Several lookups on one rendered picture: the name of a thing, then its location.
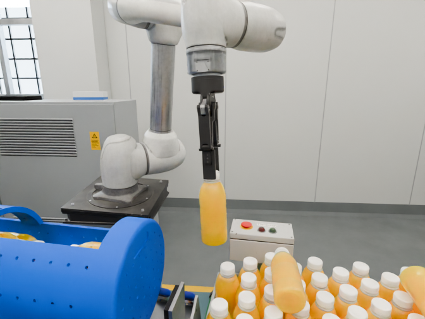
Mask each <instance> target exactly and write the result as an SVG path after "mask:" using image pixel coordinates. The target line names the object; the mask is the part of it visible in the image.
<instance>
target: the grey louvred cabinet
mask: <svg viewBox="0 0 425 319"><path fill-rule="evenodd" d="M116 134H126V135H129V136H131V137H133V138H134V139H135V140H136V142H137V143H139V132H138V121H137V104H136V99H108V101H73V99H43V100H32V101H0V205H8V206H21V207H25V208H28V209H31V210H33V211H34V212H36V213H37V214H38V215H39V216H40V217H41V218H42V221H43V222H49V223H61V224H68V223H63V221H64V220H65V218H68V215H67V214H62V212H61V207H62V206H64V205H65V204H66V203H67V202H68V201H70V200H71V199H73V198H74V197H75V196H76V195H77V194H79V193H80V192H81V191H82V190H84V189H85V188H86V187H87V186H88V185H90V184H91V183H92V182H93V181H95V180H96V179H97V178H99V177H100V176H101V168H100V155H101V149H102V145H103V143H104V141H105V140H106V139H107V138H108V137H109V136H111V135H116ZM68 225H72V224H68Z"/></svg>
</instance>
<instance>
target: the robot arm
mask: <svg viewBox="0 0 425 319"><path fill-rule="evenodd" d="M108 11H109V13H110V15H111V16H112V17H113V18H114V19H115V20H116V21H117V22H120V23H123V24H126V25H129V26H133V27H136V28H141V29H145V30H146V32H147V36H148V39H149V41H150V42H151V96H150V128H149V129H148V130H147V131H146V133H145V134H144V138H143V140H142V142H141V143H137V142H136V140H135V139H134V138H133V137H131V136H129V135H126V134H116V135H111V136H109V137H108V138H107V139H106V140H105V141H104V143H103V145H102V149H101V155H100V168H101V178H102V183H96V184H95V186H94V188H95V189H97V190H100V192H98V193H97V194H94V195H93V199H94V200H103V201H111V202H116V203H123V204H131V203H132V201H133V200H134V199H135V198H136V197H137V196H138V195H139V194H140V193H142V192H143V191H145V190H146V189H147V186H146V185H138V178H140V177H142V176H144V175H152V174H157V173H163V172H167V171H170V170H173V169H175V168H177V167H178V166H180V165H181V164H182V163H183V162H184V160H185V157H186V151H185V147H184V145H183V143H182V142H181V141H180V140H179V139H177V135H176V133H175V132H174V131H173V130H172V129H171V125H172V111H173V85H174V76H175V49H176V48H175V45H178V43H179V41H180V38H181V36H182V34H183V38H184V41H185V45H186V51H187V52H186V55H187V71H188V72H187V73H188V74H189V75H191V76H193V77H192V78H191V86H192V93H193V94H200V102H199V105H197V114H198V121H199V140H200V149H199V151H202V167H203V179H204V180H215V179H216V170H217V171H219V151H218V147H221V144H219V125H218V108H219V106H218V102H216V97H215V94H220V93H223V92H224V76H221V75H223V74H225V73H226V48H232V49H235V50H237V51H245V52H251V53H265V52H268V51H272V50H274V49H276V48H277V47H278V46H279V45H280V44H281V43H282V41H283V39H284V38H285V34H286V21H285V19H284V17H283V16H282V15H281V14H280V13H279V12H278V11H276V10H275V9H274V8H271V7H269V6H266V5H263V4H258V3H253V2H250V1H237V0H108Z"/></svg>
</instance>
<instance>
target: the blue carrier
mask: <svg viewBox="0 0 425 319"><path fill-rule="evenodd" d="M7 213H12V214H14V215H15V216H16V217H18V218H19V219H12V218H0V231H5V232H16V233H21V234H28V235H31V236H33V237H35V238H36V239H37V240H38V241H44V242H34V241H24V240H18V239H7V238H2V237H0V319H150V318H151V315H152V313H153V311H154V308H155V305H156V302H157V298H158V295H159V291H160V288H161V282H162V278H163V270H164V237H163V232H162V230H161V228H160V226H159V224H158V222H157V221H155V220H153V219H150V218H138V217H130V216H128V217H125V218H122V219H121V220H119V221H118V222H116V223H115V224H114V225H113V226H112V228H99V227H86V226H80V225H68V224H61V223H49V222H43V221H42V218H41V217H40V216H39V215H38V214H37V213H36V212H34V211H33V210H31V209H28V208H25V207H21V206H8V205H0V216H1V215H4V214H7ZM86 242H101V245H100V247H99V249H93V248H87V247H77V246H71V245H73V244H75V245H81V244H83V243H86ZM87 267H88V269H87Z"/></svg>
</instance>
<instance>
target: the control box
mask: <svg viewBox="0 0 425 319"><path fill-rule="evenodd" d="M242 222H250V223H251V224H252V226H251V227H249V228H245V227H243V226H241V223H242ZM261 224H264V225H261ZM270 225H271V226H270ZM273 225H275V227H274V226H273ZM259 227H264V228H265V231H263V232H261V231H258V228H259ZM271 227H273V228H275V229H276V232H275V233H272V232H270V231H269V229H270V228H271ZM293 245H294V236H293V230H292V224H289V223H275V222H261V221H253V220H239V219H233V222H232V225H231V230H230V260H237V261H243V260H244V258H246V257H253V258H255V259H256V260H257V262H258V263H264V260H265V254H266V253H269V252H272V253H274V252H275V251H276V249H277V248H279V247H284V248H286V249H288V251H289V254H291V255H292V256H293Z"/></svg>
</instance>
